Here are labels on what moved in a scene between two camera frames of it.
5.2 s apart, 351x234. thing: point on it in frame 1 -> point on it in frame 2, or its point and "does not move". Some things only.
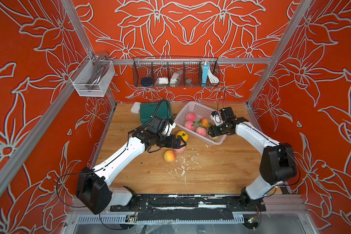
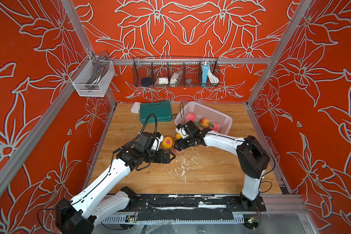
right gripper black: x=213 y=129 -> x=182 y=146
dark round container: x=146 y=82 does not move
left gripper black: x=177 y=146 -> x=161 y=160
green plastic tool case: x=147 y=109 does not move
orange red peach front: x=204 y=122 does not move
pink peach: x=190 y=116 does not move
